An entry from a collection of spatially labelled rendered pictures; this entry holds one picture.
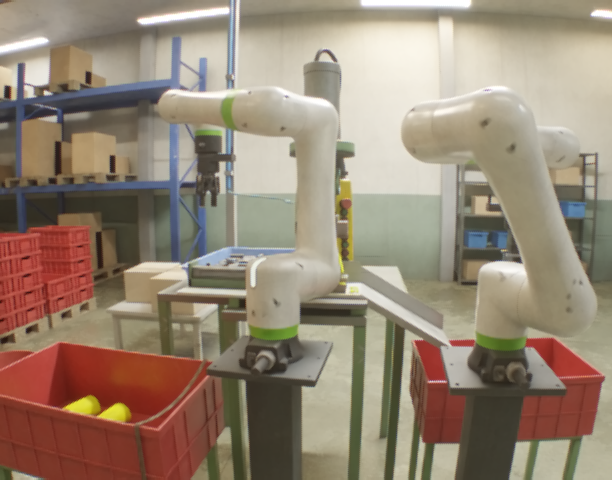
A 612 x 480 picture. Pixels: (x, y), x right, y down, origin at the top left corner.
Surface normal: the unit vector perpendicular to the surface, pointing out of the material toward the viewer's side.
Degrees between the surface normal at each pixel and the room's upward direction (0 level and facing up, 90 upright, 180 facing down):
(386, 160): 90
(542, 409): 90
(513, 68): 90
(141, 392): 90
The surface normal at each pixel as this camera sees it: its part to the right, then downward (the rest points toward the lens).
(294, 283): 0.76, 0.05
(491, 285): -0.91, 0.00
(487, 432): -0.21, 0.11
